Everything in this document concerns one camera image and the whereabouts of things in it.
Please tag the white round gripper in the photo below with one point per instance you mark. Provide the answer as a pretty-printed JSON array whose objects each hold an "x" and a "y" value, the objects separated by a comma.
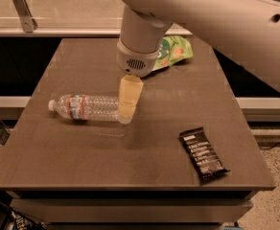
[{"x": 136, "y": 61}]

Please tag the clear plastic water bottle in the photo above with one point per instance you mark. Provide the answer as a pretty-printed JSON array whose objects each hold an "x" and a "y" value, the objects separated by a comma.
[{"x": 84, "y": 107}]

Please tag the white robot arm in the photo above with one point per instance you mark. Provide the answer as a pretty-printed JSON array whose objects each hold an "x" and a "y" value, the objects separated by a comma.
[{"x": 246, "y": 31}]

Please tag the green snack bag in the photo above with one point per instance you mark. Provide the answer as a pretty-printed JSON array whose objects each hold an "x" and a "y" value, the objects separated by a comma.
[{"x": 173, "y": 49}]

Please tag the glass railing panel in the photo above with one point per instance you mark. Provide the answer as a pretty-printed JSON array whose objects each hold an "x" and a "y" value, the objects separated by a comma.
[{"x": 65, "y": 18}]

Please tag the brown table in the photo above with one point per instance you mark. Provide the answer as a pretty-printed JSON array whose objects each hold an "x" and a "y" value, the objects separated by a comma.
[{"x": 98, "y": 175}]

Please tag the black snack bar wrapper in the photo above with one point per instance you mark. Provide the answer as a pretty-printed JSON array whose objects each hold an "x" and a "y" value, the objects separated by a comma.
[{"x": 203, "y": 156}]

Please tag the left metal rail bracket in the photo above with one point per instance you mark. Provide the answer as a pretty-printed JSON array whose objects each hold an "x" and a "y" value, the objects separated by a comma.
[{"x": 27, "y": 21}]

